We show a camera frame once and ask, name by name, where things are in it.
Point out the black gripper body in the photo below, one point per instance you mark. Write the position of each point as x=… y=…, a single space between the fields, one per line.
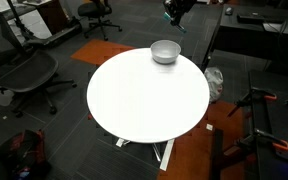
x=178 y=7

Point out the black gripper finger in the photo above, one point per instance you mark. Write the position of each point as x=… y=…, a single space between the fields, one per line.
x=175 y=20

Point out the teal pen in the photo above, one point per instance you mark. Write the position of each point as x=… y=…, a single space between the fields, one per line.
x=167 y=17

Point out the white metal bowl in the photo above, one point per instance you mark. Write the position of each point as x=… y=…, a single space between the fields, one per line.
x=165 y=51

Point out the computer mouse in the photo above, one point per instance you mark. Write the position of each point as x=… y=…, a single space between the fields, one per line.
x=229 y=11

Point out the white plastic bag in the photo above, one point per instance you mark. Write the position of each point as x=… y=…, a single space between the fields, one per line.
x=215 y=81

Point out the black keyboard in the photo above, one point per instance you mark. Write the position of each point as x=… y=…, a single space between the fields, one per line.
x=253 y=18

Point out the black office chair far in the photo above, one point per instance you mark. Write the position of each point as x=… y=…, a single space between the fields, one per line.
x=97 y=9

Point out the black desk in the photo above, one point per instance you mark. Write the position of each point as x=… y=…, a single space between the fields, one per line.
x=267 y=40

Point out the black stand base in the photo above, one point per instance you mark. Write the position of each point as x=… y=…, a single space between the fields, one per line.
x=41 y=22

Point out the white table base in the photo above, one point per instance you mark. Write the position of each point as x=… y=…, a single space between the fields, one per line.
x=163 y=157

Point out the black mesh office chair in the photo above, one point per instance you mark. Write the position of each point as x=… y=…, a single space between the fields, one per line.
x=26 y=73

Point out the red and black bag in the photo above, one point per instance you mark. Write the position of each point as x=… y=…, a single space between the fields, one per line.
x=24 y=156

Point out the orange handled clamp upper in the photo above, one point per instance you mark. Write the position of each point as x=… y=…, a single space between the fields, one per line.
x=246 y=99

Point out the orange handled clamp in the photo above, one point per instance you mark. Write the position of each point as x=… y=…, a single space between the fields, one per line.
x=277 y=143
x=246 y=99

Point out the orange handled clamp lower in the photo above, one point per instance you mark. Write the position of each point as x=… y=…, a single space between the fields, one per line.
x=277 y=143

